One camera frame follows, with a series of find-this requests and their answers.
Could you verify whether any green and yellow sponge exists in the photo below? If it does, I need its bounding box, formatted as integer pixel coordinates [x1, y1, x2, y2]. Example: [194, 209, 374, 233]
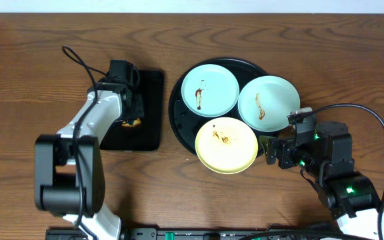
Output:
[121, 118, 141, 128]

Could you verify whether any black rectangular tray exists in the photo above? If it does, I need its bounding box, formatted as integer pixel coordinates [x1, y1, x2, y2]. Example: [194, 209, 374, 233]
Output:
[100, 70, 164, 151]

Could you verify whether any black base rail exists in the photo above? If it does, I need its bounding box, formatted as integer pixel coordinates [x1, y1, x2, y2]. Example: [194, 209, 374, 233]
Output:
[44, 227, 343, 240]

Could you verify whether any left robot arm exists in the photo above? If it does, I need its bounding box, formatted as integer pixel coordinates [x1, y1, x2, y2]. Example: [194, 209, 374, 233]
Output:
[34, 82, 143, 239]

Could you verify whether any yellow plate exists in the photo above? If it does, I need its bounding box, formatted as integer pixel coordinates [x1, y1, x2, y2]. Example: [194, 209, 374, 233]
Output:
[195, 117, 259, 174]

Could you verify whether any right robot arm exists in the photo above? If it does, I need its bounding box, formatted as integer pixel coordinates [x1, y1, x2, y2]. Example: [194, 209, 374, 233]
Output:
[259, 114, 384, 239]

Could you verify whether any light blue plate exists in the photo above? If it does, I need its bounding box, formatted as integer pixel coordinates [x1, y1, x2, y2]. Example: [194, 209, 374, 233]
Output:
[238, 75, 301, 132]
[181, 64, 240, 117]

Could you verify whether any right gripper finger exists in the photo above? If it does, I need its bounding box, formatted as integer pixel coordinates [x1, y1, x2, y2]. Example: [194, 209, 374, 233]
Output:
[278, 126, 295, 138]
[259, 135, 276, 165]

